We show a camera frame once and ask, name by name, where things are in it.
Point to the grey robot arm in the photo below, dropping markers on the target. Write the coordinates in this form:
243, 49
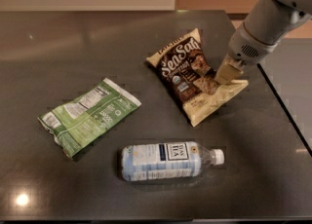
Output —
282, 15

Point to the grey side table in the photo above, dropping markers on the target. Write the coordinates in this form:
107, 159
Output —
289, 71

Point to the brown sea salt chip bag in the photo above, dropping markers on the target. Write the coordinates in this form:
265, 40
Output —
185, 72

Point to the green snack bag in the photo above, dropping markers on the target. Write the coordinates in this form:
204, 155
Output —
78, 123

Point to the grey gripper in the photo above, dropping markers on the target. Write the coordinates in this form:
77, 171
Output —
246, 47

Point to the blue label plastic bottle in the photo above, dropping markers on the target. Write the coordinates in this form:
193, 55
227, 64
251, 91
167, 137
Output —
167, 160

